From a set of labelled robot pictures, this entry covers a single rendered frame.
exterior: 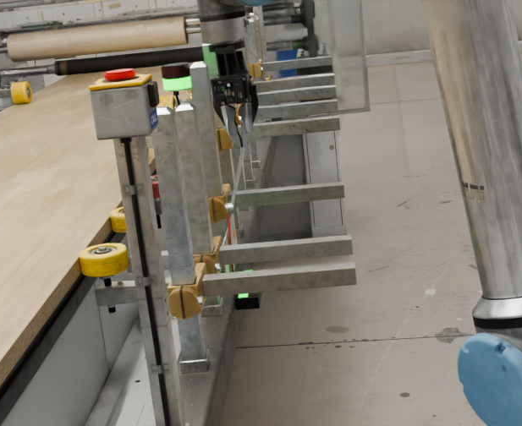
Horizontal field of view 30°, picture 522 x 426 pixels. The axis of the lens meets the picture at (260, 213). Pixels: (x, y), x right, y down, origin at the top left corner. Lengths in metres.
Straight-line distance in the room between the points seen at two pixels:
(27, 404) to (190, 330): 0.31
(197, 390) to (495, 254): 0.55
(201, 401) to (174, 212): 0.30
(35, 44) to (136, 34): 0.45
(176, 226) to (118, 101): 0.37
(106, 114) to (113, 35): 3.16
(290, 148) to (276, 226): 0.38
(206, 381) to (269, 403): 1.49
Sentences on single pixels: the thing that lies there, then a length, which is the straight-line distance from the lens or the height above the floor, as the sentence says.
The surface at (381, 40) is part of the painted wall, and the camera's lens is 10.69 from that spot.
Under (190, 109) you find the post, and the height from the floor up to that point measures 1.10.
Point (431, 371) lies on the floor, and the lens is 3.20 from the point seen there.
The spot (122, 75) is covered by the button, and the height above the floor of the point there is 1.23.
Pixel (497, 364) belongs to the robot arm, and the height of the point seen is 0.83.
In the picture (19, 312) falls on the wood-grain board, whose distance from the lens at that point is 1.43.
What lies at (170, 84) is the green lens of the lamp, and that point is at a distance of 1.99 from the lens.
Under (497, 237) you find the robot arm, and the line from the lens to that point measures 1.27.
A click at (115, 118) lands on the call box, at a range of 1.23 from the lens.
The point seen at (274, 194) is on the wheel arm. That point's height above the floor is 0.85.
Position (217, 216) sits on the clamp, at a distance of 2.02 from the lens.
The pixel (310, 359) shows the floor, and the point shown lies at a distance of 3.34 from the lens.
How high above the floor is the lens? 1.36
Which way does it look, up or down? 15 degrees down
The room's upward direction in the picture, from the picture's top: 6 degrees counter-clockwise
